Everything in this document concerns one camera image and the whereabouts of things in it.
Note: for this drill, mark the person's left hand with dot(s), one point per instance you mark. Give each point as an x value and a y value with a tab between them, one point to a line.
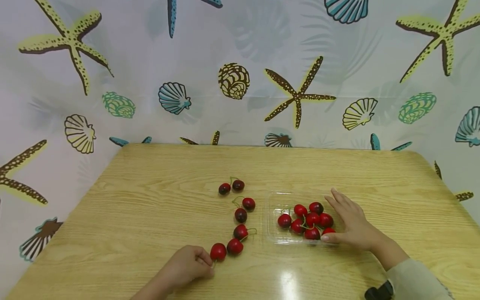
185	264

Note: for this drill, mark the person's right hand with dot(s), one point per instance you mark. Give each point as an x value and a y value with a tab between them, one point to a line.
354	229

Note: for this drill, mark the person's left fingers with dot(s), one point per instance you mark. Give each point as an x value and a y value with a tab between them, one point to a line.
204	262

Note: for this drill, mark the person's right thumb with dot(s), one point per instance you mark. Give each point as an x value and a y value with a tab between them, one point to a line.
332	238

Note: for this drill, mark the person's right fingers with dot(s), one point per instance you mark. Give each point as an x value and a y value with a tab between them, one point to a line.
339	202

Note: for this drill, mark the single stemmed cherry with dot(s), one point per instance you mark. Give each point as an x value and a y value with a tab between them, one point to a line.
218	252

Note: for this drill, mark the clear plastic tray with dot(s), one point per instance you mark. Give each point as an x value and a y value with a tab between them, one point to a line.
275	237

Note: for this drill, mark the person's left forearm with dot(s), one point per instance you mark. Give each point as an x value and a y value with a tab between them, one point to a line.
153	289

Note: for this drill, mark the person's right forearm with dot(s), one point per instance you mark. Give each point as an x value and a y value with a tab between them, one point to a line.
408	275

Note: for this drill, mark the heap of red cherries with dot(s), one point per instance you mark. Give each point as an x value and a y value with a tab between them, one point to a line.
312	218

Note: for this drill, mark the row of red cherries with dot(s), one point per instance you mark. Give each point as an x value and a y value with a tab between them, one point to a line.
240	215

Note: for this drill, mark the black wrist band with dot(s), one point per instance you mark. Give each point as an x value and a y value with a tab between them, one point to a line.
380	291

